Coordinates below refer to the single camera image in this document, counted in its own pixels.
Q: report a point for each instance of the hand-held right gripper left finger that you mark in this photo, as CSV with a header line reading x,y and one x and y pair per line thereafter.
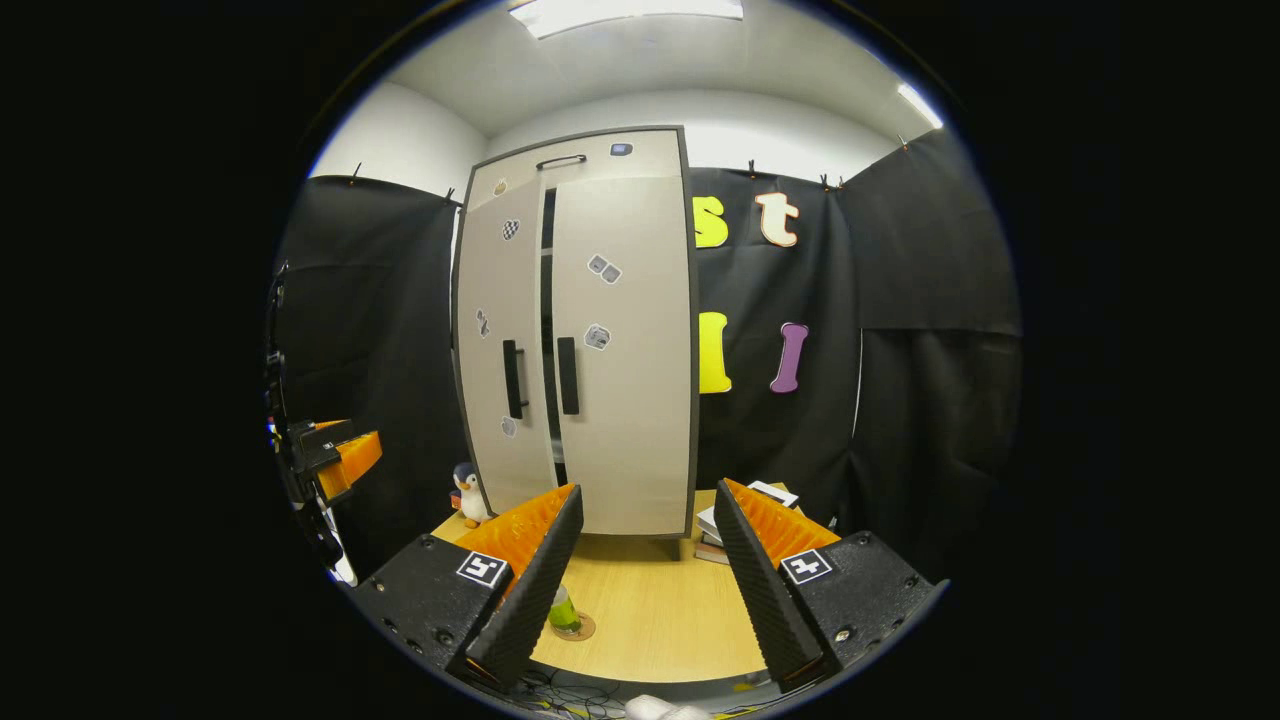
x,y
535,590

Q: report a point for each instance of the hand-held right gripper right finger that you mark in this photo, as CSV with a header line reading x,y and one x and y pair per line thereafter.
x,y
765,590

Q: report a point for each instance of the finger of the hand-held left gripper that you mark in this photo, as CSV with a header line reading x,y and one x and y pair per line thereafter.
x,y
350,460

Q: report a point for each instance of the green label plastic bottle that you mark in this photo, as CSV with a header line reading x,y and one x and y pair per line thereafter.
x,y
563,612

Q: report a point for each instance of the round cork coaster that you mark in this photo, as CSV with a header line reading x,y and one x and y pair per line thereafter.
x,y
588,628

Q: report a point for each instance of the grey cabinet door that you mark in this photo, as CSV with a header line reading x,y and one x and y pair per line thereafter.
x,y
500,300
640,400

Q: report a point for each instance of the grey cabinet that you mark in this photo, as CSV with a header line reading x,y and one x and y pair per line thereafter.
x,y
547,330

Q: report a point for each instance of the grey cabinet drawer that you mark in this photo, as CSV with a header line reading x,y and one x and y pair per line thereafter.
x,y
650,160

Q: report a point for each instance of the brown-edged book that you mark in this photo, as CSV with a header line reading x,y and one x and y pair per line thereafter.
x,y
710,540

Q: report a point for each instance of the penguin plush toy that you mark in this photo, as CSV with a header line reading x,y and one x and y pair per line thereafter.
x,y
470,500

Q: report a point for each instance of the black backdrop cloth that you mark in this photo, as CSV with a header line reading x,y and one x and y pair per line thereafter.
x,y
920,420

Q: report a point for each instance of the small ceiling light panel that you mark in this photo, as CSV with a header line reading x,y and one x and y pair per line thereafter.
x,y
920,105

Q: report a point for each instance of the large ceiling light panel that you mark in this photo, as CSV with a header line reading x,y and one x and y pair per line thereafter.
x,y
630,15

